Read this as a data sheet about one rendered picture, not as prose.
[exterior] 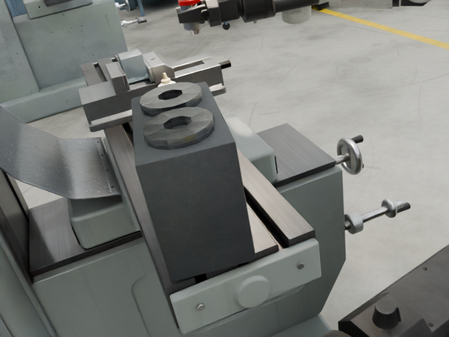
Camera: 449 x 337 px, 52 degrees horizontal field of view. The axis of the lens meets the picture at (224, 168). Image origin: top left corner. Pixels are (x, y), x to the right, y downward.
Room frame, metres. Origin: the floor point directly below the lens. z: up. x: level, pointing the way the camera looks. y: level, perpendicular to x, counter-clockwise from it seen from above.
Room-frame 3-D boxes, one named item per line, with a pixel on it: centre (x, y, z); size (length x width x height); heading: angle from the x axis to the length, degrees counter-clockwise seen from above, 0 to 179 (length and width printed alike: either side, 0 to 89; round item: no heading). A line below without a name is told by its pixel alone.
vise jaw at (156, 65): (1.13, 0.12, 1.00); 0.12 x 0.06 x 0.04; 14
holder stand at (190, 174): (0.58, 0.05, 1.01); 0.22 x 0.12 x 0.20; 5
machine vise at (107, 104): (1.12, 0.14, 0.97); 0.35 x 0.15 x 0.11; 104
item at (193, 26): (1.03, 0.00, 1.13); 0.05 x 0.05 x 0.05
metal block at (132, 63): (1.12, 0.17, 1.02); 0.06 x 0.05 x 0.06; 14
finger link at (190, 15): (1.00, 0.00, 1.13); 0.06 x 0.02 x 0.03; 93
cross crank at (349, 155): (1.15, -0.34, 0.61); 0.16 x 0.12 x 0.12; 105
